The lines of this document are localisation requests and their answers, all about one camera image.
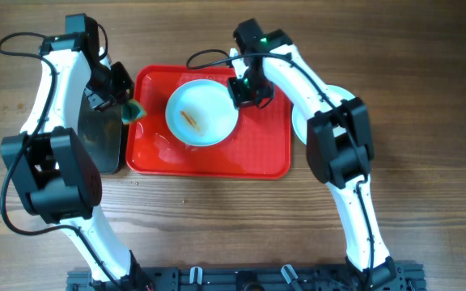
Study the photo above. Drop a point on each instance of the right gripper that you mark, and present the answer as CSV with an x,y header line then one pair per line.
x,y
241,99

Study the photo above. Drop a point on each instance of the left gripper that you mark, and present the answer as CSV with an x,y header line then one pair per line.
x,y
124,86

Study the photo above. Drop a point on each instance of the green yellow sponge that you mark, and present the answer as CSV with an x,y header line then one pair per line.
x,y
132,111

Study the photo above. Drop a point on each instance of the light blue plate top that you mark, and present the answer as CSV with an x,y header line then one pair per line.
x,y
201,113

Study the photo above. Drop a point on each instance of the light blue plate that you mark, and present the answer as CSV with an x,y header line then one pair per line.
x,y
201,113
299,122

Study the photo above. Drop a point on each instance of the light blue plate bottom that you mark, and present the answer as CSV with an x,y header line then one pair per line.
x,y
299,122

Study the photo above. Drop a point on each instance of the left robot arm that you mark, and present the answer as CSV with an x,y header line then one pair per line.
x,y
47,164

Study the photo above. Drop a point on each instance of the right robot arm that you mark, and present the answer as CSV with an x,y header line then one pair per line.
x,y
339,146

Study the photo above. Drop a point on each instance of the black rectangular tray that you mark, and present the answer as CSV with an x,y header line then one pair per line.
x,y
101,136

